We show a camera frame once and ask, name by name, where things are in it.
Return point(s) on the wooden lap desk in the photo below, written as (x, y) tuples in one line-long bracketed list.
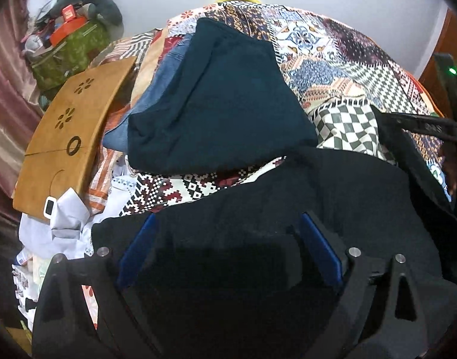
[(62, 150)]

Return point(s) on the green fabric storage box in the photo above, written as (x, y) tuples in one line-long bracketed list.
[(71, 56)]

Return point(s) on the dark teal folded garment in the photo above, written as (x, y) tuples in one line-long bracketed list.
[(226, 107)]

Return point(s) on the pink striped curtain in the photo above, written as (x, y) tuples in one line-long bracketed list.
[(19, 109)]

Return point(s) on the white cloth pile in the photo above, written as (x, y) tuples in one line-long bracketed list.
[(68, 231)]

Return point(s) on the blue folded jeans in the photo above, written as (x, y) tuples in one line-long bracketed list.
[(117, 137)]

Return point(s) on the orange box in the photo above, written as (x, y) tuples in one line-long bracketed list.
[(66, 29)]

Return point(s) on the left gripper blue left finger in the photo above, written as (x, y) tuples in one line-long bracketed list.
[(134, 258)]

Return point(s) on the brown wooden door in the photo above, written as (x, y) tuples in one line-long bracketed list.
[(442, 63)]

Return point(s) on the grey neck pillow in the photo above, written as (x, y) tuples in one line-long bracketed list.
[(106, 8)]

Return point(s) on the black pants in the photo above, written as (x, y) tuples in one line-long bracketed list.
[(379, 289)]

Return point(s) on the person right hand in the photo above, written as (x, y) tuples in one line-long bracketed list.
[(449, 166)]

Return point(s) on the small white device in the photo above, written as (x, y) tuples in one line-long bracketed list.
[(49, 206)]

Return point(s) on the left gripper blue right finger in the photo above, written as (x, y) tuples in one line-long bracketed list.
[(323, 254)]

